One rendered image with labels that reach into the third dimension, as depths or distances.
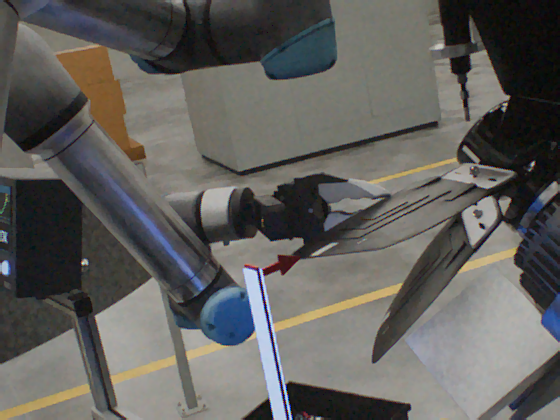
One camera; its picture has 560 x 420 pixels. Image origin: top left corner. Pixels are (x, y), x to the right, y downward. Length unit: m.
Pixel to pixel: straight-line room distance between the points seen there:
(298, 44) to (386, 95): 6.75
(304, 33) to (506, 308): 0.46
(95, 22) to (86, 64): 8.14
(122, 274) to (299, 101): 4.49
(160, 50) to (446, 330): 0.51
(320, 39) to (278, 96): 6.34
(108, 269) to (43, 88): 1.94
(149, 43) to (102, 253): 2.07
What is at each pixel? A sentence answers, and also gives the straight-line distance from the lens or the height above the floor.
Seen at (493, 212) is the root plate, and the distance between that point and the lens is 1.16.
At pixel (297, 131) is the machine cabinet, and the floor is 0.27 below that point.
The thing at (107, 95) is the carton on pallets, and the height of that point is 0.73.
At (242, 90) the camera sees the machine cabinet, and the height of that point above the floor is 0.71.
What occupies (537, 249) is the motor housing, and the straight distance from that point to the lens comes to 1.05.
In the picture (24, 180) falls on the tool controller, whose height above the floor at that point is 1.25.
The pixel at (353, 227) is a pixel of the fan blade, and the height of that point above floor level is 1.18.
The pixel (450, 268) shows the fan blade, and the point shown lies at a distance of 1.18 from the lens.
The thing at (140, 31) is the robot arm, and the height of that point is 1.45.
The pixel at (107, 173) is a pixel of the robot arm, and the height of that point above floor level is 1.30.
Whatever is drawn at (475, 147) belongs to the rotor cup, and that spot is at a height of 1.22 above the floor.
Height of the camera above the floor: 1.46
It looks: 15 degrees down
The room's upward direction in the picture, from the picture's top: 11 degrees counter-clockwise
